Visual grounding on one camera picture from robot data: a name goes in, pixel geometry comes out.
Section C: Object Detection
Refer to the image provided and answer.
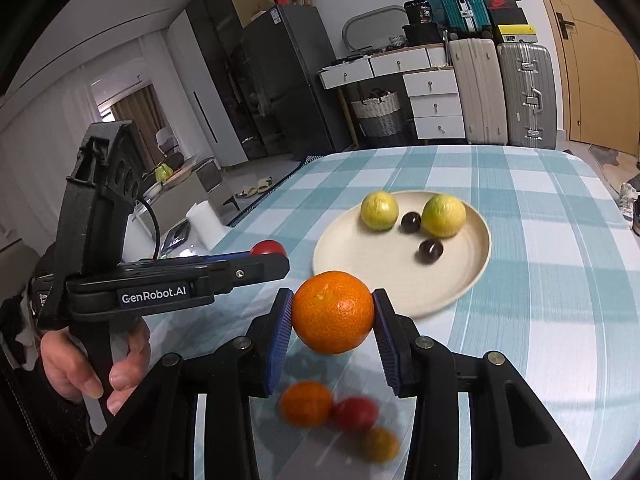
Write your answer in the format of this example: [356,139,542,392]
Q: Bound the large orange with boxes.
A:
[292,271,374,356]

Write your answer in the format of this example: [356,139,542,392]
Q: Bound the brown kiwi-like fruit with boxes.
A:
[361,426,400,464]

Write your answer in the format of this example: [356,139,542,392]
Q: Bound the small orange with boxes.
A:
[279,382,334,428]

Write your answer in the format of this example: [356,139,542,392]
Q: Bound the small red tomato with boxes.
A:
[331,396,380,432]

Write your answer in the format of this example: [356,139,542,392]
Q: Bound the dark purple plum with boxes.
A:
[400,211,422,234]

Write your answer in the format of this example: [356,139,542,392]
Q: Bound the person's left hand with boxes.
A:
[40,318,151,415]

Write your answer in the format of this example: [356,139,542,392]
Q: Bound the white paper roll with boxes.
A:
[186,200,231,250]

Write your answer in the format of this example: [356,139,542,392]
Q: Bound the teal checkered tablecloth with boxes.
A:
[146,145,639,479]

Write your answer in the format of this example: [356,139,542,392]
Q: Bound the yellow-green lemon left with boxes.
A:
[360,191,399,231]

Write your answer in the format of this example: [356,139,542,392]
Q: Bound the yellow-green lemon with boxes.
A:
[360,191,399,231]
[421,194,466,238]

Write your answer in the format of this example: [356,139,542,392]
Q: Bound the cream oval plate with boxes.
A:
[312,191,491,318]

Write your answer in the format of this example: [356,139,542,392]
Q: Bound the woven laundry basket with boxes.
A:
[352,89,404,139]

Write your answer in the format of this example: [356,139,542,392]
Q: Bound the yellow-green lemon right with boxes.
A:
[421,194,466,238]

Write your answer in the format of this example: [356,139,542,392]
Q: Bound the black tall cabinet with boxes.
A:
[186,0,269,160]

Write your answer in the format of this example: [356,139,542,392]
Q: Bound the dark grey refrigerator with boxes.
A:
[243,4,352,159]

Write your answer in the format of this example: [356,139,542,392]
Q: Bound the white drawer desk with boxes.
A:
[318,44,465,146]

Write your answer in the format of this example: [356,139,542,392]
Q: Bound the oval mirror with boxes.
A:
[342,6,408,52]

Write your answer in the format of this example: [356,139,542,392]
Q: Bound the beige suitcase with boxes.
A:
[448,38,508,145]

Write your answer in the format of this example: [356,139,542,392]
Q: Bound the silver suitcase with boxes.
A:
[497,42,556,150]

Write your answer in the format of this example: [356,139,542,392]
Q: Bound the wooden door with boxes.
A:
[544,0,639,156]

